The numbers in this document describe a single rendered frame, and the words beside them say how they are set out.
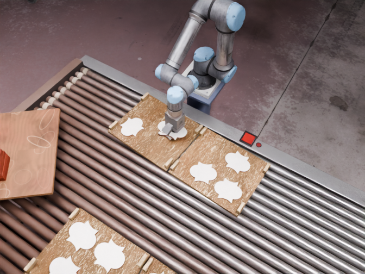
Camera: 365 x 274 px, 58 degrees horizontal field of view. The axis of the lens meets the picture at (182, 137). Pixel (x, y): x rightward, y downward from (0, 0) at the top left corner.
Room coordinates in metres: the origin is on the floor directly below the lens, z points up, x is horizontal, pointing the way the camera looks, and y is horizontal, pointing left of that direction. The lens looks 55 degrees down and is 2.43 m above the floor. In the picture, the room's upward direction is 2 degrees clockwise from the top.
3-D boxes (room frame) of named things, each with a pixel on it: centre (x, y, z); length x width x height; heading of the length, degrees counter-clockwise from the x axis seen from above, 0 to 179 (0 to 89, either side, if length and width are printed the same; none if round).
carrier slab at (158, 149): (1.08, 0.15, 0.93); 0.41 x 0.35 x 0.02; 55
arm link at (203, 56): (1.51, -0.11, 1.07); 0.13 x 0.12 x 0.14; 55
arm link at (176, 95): (1.06, 0.04, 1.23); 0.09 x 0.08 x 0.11; 145
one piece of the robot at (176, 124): (1.04, 0.06, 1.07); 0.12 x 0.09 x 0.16; 141
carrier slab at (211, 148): (0.85, -0.20, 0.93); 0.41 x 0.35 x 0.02; 57
